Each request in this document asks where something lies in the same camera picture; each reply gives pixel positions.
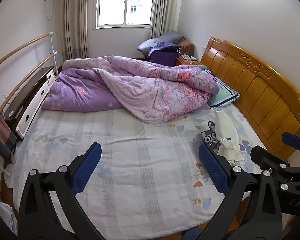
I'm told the white knit sweater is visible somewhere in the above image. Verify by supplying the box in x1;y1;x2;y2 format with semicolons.
215;111;244;165

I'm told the striped cloth on floor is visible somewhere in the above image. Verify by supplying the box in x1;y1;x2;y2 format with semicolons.
0;201;18;236

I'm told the wooden headboard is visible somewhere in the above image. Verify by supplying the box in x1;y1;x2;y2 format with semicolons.
200;37;300;160

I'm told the white fan base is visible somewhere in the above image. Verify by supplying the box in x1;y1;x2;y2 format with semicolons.
4;163;15;189

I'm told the teal striped pillow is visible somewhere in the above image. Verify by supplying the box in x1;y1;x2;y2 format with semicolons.
202;69;240;108

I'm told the grey printed folded garment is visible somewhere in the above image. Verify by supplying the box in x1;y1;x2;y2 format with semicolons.
193;120;220;153

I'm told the dark and white tv cabinet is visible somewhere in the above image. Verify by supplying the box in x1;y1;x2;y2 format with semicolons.
4;66;55;140

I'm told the pale patterned bed sheet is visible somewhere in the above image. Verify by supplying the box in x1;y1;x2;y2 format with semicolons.
12;103;267;240

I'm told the wooden nightstand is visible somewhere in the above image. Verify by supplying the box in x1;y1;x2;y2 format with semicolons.
176;54;198;66

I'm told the purple floral quilt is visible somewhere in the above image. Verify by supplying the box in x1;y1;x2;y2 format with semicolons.
42;55;219;124

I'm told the dark purple cloth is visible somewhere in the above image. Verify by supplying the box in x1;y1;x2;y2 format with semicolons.
147;42;181;67

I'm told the grey blue pillow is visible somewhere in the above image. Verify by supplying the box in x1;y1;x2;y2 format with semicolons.
137;30;185;56

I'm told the left curtain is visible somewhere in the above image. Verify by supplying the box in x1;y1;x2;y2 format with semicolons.
59;0;89;60

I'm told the curtain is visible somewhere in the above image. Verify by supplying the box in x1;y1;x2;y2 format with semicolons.
151;0;178;38
59;0;89;60

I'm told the right curtain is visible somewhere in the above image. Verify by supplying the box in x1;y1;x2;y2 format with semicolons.
151;0;178;38

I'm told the window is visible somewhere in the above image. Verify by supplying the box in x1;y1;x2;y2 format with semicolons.
95;0;154;28

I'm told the lower wooden wall rail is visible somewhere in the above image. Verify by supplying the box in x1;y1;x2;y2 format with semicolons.
0;49;61;114

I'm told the wooden wall rail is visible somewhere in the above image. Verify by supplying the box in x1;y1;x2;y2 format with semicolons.
0;49;61;114
0;30;57;65

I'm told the upper wooden wall rail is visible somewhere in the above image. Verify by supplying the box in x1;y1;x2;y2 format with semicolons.
0;30;57;65

